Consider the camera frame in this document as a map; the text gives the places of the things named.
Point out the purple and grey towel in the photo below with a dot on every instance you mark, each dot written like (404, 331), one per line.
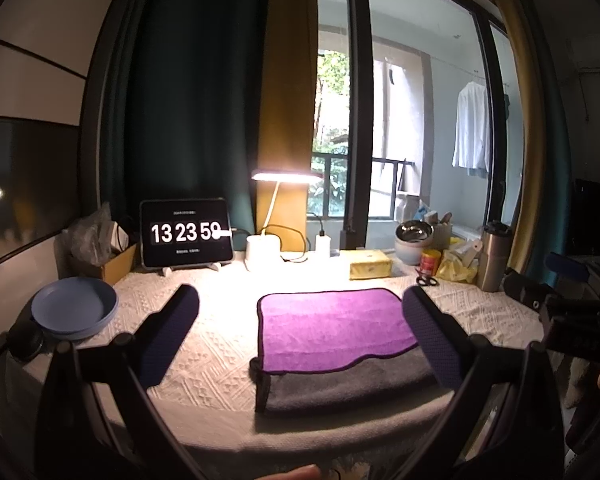
(320, 353)

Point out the stainless steel bowl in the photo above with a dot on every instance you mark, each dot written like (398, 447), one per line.
(412, 231)

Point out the black scissors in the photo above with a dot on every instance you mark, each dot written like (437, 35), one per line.
(426, 279)

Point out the white charger adapter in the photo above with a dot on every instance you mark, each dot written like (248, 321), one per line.
(323, 245)

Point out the white hanging shirt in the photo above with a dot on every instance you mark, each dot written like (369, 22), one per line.
(472, 144)

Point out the dark green curtain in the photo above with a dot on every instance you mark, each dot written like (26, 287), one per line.
(181, 107)

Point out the mustard yellow curtain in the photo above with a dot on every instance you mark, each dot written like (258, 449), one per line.
(286, 121)

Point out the white bowl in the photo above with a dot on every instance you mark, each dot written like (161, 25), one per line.
(410, 252)

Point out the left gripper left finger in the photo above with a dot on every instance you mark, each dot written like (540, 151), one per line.
(149, 351)

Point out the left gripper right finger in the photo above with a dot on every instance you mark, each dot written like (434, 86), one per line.
(451, 352)

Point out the white textured tablecloth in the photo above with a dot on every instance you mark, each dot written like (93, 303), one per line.
(207, 396)

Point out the clear plastic bag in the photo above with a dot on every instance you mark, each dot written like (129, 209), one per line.
(97, 238)

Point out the stainless steel tumbler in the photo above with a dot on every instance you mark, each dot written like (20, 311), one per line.
(497, 239)

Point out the yellow plastic bag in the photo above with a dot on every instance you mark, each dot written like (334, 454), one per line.
(459, 263)

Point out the red yellow can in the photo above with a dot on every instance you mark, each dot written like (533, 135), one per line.
(429, 261)

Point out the yellow tissue pack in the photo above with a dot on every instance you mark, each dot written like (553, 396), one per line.
(368, 264)

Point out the cardboard box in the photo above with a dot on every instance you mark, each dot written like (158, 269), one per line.
(113, 270)

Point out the white perforated basket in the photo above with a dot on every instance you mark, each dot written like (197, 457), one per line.
(441, 229)

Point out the tablet showing clock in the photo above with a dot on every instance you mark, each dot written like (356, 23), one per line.
(185, 233)

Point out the white desk lamp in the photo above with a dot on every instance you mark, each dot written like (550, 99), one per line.
(263, 250)

